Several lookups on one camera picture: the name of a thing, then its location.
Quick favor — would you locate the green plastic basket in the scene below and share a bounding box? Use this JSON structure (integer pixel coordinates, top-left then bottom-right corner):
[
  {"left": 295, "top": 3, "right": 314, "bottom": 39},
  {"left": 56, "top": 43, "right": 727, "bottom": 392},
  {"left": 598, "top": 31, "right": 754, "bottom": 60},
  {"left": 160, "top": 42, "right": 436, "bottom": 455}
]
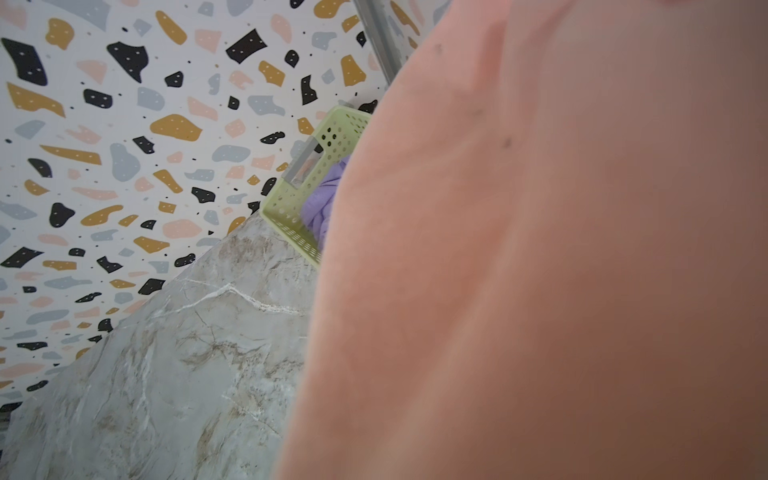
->
[{"left": 259, "top": 106, "right": 372, "bottom": 267}]

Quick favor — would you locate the pink graphic t-shirt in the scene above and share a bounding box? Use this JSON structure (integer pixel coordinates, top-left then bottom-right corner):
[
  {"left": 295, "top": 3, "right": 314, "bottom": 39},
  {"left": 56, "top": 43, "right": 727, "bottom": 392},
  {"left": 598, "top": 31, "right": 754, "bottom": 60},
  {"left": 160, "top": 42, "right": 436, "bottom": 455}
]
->
[{"left": 274, "top": 1, "right": 767, "bottom": 479}]

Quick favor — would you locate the aluminium rail frame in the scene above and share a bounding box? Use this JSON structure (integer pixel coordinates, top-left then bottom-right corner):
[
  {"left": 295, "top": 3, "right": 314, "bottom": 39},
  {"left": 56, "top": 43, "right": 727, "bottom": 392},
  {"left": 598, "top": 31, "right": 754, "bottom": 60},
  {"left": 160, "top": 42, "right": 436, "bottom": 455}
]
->
[{"left": 353, "top": 0, "right": 425, "bottom": 85}]

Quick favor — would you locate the purple t-shirt in basket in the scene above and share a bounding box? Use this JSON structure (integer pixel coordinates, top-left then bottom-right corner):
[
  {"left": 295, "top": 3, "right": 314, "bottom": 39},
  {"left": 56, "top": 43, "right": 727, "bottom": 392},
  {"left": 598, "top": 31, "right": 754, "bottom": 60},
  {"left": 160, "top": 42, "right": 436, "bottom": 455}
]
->
[{"left": 300, "top": 156, "right": 350, "bottom": 251}]

